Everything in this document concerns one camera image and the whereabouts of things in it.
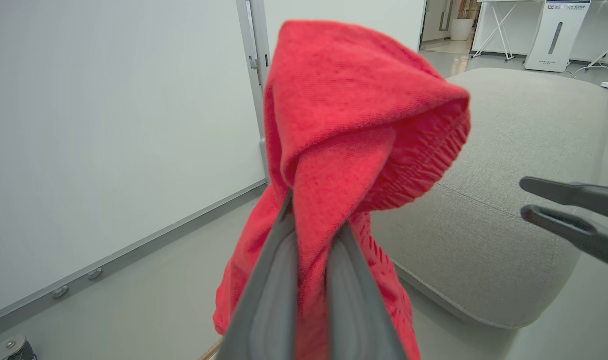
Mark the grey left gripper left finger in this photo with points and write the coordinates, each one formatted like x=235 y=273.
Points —
x=271 y=300

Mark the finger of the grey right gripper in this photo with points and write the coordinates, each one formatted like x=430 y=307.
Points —
x=579 y=192
x=579 y=232

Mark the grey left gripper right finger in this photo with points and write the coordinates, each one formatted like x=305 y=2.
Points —
x=354 y=310

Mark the red knitted garment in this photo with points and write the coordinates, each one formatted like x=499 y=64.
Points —
x=344 y=110

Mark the grey fabric sofa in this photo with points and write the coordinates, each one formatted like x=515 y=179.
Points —
x=499 y=200

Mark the white kiosk stand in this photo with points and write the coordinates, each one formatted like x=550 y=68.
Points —
x=554 y=35

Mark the white plant pot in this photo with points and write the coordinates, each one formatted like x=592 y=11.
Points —
x=461 y=30

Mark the grey partition caster wheel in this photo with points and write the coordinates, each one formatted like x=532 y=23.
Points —
x=9 y=350

